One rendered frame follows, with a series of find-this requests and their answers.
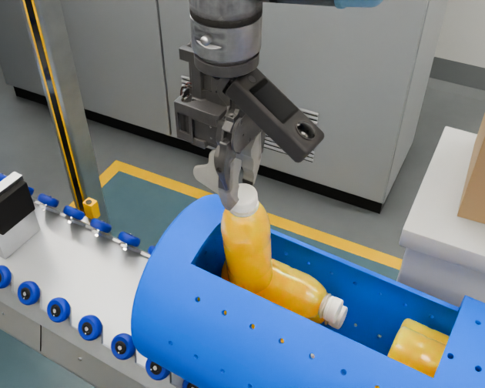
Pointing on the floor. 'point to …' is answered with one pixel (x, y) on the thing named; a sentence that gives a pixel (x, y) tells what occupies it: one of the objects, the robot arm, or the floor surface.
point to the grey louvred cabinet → (112, 59)
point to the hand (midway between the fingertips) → (242, 194)
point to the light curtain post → (64, 98)
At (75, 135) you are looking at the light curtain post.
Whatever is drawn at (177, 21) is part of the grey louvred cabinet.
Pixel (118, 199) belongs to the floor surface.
